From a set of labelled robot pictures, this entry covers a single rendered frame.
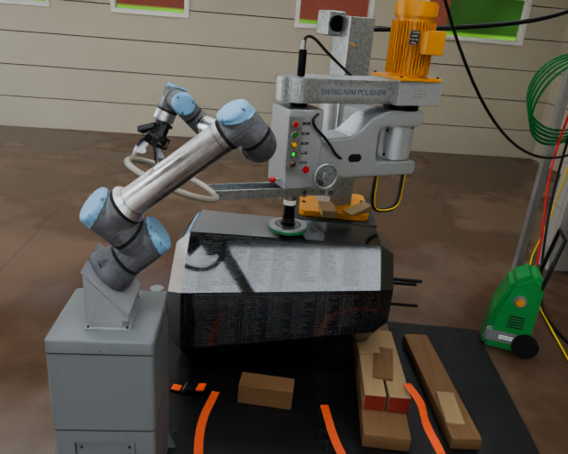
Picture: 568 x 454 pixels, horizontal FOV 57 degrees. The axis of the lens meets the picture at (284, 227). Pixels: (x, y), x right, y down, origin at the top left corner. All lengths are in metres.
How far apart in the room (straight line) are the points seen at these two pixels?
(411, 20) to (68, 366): 2.32
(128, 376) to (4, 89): 7.99
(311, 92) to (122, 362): 1.53
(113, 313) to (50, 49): 7.60
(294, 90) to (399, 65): 0.67
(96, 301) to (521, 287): 2.68
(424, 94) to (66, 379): 2.25
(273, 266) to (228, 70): 6.34
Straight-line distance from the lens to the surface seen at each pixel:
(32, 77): 9.56
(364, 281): 2.88
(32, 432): 3.05
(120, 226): 1.93
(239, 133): 1.73
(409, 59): 3.02
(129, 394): 2.21
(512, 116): 10.10
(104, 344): 2.09
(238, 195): 2.70
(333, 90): 2.74
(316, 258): 2.88
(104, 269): 2.06
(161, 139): 2.39
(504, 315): 3.84
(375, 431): 2.89
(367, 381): 3.02
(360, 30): 3.57
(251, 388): 2.98
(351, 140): 2.87
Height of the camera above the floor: 2.01
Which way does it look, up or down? 22 degrees down
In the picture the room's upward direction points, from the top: 5 degrees clockwise
